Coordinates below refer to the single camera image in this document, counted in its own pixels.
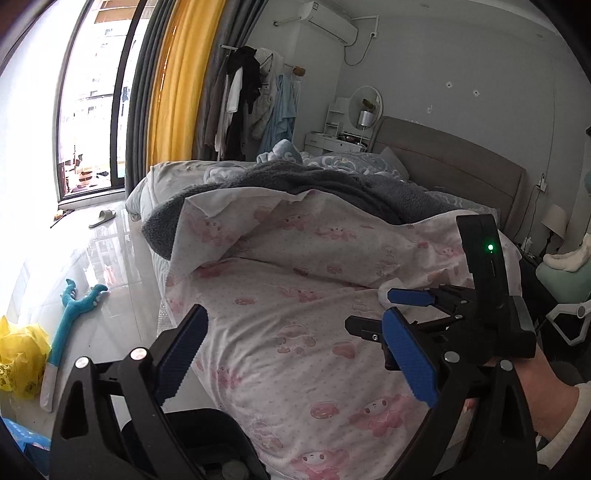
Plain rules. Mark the beige hanging jacket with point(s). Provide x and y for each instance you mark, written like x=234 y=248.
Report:
x=265 y=92

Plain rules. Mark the blue packet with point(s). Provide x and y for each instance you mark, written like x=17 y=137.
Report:
x=23 y=438

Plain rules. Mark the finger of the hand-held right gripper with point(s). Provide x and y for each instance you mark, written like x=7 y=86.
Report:
x=411 y=297
x=364 y=327

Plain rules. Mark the clothes rack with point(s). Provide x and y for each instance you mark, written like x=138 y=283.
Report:
x=287 y=66

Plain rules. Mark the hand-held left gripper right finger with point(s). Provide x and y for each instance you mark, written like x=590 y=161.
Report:
x=411 y=362

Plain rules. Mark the pink printed white blanket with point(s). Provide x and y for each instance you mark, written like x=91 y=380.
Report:
x=300 y=300

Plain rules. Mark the light blue hanging garment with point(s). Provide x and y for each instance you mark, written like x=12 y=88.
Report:
x=282 y=115

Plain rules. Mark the blue plush toy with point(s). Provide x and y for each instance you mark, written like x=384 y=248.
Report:
x=64 y=332

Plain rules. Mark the beige slipper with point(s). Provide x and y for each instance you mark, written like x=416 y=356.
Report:
x=102 y=218

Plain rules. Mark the grey curtain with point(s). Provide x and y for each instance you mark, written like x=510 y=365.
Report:
x=147 y=92
x=217 y=69

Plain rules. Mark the round white mirror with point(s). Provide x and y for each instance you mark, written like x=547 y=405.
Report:
x=359 y=99

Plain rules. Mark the green cushion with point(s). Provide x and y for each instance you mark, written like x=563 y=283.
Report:
x=561 y=286

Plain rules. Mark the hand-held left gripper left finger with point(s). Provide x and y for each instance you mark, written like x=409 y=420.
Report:
x=182 y=360

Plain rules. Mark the wall socket with charger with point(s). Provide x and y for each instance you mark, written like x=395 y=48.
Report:
x=542 y=183

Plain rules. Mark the yellow plastic bag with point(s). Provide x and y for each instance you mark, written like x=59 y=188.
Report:
x=23 y=350

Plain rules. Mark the yellow curtain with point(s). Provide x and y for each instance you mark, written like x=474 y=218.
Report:
x=180 y=92

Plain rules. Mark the white hanging garment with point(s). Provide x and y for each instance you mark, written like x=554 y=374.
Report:
x=231 y=97

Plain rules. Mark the white chair frame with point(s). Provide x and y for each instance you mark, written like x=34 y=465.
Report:
x=570 y=318

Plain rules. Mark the white duvet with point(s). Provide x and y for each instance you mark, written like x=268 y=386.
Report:
x=152 y=184

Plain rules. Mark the white table lamp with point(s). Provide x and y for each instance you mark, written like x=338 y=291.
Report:
x=554 y=219

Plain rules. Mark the blue patterned quilt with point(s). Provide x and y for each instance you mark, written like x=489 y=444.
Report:
x=341 y=161

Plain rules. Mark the grey upholstered headboard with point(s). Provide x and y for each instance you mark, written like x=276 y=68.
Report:
x=452 y=157

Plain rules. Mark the person's right forearm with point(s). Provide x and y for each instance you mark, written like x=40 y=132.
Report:
x=545 y=401

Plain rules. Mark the window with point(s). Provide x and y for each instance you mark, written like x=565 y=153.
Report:
x=92 y=92

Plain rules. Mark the grey fleece blanket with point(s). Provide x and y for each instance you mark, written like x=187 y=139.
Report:
x=277 y=180

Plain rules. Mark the white vanity table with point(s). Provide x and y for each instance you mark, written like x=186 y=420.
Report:
x=323 y=141

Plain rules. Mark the black hanging clothes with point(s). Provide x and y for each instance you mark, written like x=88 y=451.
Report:
x=244 y=78

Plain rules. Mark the white air conditioner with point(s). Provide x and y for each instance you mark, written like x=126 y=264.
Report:
x=328 y=21

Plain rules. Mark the grey pillow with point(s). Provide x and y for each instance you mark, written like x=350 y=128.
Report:
x=393 y=161

